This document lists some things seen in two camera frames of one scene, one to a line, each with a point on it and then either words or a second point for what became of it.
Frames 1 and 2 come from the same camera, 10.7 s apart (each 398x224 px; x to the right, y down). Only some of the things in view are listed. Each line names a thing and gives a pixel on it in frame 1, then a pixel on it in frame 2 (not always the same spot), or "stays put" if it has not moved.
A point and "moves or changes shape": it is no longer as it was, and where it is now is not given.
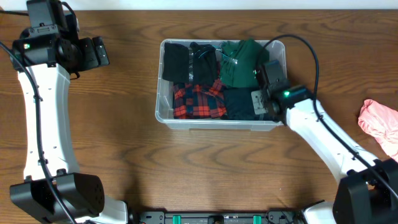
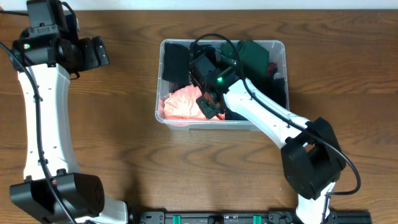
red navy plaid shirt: [199, 101] moves or changes shape
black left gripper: [89, 60] stays put
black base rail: [267, 217] stays put
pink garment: [381, 124] → [180, 104]
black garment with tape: [176, 67] stays put
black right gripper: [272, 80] → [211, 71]
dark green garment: [240, 61] stays put
